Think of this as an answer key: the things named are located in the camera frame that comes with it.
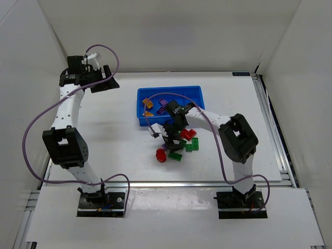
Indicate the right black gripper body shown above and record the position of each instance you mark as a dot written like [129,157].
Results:
[173,135]

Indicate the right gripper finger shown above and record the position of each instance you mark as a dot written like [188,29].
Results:
[167,143]
[174,148]

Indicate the red oval lego brick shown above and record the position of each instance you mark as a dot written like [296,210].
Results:
[161,155]

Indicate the yellow lego brick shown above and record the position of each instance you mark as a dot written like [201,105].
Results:
[148,103]
[147,114]

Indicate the purple oval lego brick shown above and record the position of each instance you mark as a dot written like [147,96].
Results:
[163,102]

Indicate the purple lego brick studs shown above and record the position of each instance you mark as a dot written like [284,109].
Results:
[160,111]

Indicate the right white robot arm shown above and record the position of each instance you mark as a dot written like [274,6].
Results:
[237,137]

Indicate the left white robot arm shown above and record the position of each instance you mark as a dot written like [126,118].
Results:
[65,145]

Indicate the green lego brick bottom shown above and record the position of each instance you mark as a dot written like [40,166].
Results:
[175,156]

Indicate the green lego brick center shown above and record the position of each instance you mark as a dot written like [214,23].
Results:
[183,143]

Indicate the red long lego brick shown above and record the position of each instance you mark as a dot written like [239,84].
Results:
[184,134]

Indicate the green lego brick small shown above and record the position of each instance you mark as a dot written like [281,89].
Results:
[189,148]

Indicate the green lego brick right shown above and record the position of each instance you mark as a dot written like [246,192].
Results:
[195,143]

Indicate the blue divided plastic bin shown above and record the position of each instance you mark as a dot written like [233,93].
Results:
[181,94]

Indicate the right blue table label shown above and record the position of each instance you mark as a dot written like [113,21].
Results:
[241,74]

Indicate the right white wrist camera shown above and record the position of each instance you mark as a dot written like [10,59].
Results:
[156,130]

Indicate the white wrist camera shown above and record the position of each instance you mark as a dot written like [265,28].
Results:
[156,130]
[92,59]

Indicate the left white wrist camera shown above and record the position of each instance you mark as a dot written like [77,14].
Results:
[92,59]

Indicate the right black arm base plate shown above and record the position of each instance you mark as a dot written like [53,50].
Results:
[231,208]

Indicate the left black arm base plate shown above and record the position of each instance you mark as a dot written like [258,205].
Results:
[112,205]

